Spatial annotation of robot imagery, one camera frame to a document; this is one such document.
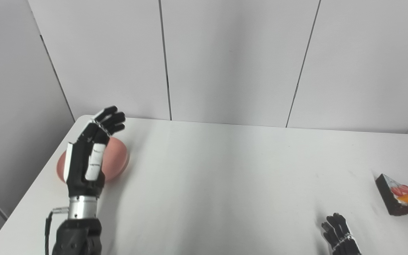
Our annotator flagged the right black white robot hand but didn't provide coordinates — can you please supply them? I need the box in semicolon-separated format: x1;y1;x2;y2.
321;213;362;255

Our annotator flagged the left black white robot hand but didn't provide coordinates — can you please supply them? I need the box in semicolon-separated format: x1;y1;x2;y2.
63;106;126;199

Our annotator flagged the pink round plate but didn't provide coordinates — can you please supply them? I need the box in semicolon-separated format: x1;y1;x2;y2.
57;137;130;183

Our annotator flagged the chocolate cake slice with fruit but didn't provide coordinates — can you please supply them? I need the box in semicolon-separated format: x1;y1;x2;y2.
375;174;408;216

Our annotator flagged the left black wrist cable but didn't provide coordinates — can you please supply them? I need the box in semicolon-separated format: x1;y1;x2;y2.
45;207;69;255

